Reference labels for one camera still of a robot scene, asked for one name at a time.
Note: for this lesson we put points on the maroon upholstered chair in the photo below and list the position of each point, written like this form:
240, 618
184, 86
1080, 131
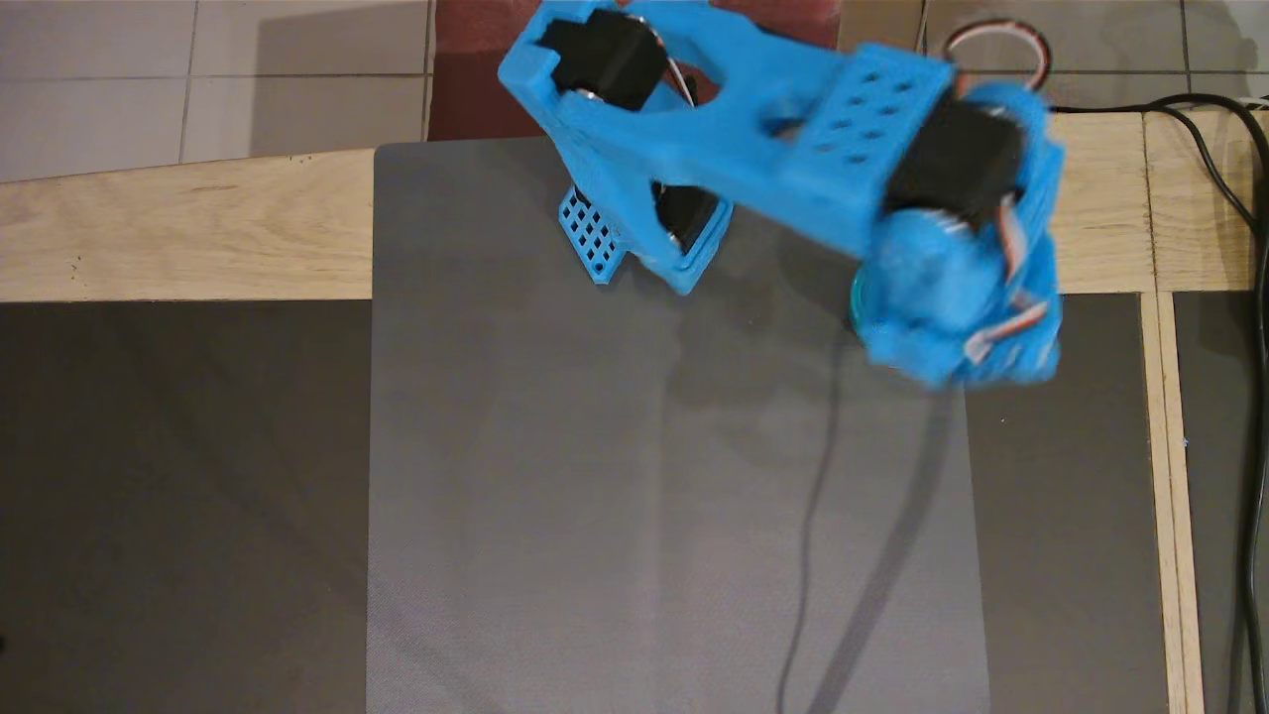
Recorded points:
466, 89

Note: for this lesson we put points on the dark grey mat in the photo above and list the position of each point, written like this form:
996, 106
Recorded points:
496, 496

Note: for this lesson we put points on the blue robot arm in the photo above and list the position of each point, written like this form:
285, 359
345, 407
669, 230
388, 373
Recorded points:
753, 129

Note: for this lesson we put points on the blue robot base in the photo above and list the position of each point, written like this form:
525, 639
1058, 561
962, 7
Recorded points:
590, 233

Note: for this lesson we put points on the teal plastic cup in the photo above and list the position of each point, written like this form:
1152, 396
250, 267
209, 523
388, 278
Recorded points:
854, 297

